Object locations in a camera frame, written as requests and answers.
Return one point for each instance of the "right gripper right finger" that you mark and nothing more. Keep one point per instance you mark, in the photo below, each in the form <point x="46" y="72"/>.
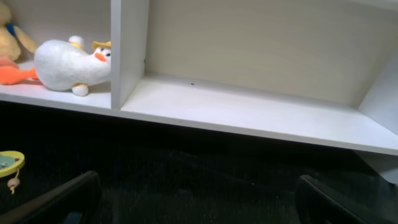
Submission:
<point x="320" y="205"/>

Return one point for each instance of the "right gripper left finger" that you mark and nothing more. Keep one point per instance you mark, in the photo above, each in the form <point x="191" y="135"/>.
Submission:
<point x="62" y="202"/>

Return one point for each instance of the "yellow wooden rattle drum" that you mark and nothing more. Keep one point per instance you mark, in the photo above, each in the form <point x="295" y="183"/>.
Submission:
<point x="9" y="163"/>

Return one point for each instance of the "white shelf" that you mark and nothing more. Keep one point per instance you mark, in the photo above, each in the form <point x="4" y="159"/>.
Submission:
<point x="248" y="109"/>

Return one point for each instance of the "white plush duck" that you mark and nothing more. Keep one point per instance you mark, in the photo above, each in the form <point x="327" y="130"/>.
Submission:
<point x="62" y="65"/>

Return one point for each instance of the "yellow plush duck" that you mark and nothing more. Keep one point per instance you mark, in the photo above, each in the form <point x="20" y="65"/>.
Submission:
<point x="6" y="43"/>

